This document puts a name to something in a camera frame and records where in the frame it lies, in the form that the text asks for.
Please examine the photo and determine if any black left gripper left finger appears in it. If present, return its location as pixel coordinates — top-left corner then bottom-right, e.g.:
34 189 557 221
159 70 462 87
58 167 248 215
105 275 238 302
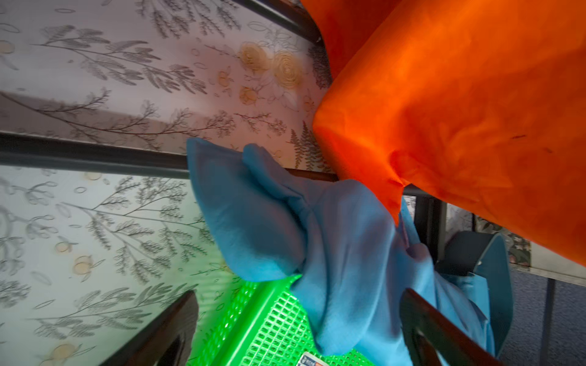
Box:
102 291 199 366

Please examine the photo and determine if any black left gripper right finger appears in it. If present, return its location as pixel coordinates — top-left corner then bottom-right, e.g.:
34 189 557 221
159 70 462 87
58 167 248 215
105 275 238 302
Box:
400 289 504 365

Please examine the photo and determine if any orange t-shirt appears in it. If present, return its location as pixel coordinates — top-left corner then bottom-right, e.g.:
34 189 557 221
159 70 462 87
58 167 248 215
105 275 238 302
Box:
304 1 585 264

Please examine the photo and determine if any blue t-shirt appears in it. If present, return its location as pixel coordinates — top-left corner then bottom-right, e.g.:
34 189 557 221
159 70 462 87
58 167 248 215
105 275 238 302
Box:
187 138 495 365

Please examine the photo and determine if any teal clothespin tray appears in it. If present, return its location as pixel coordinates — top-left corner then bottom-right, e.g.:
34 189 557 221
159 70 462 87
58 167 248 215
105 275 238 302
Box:
436 231 514 356

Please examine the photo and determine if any floral table cloth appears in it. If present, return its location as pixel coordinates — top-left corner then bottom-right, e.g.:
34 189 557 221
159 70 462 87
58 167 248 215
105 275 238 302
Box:
1 1 334 365

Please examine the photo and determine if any cream canvas tote bag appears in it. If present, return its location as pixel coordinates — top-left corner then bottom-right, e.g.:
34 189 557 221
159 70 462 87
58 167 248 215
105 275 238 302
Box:
474 216 585 286

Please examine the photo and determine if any black clothes rack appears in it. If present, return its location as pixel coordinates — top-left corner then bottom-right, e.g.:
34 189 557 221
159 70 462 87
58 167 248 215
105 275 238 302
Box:
1 1 447 260

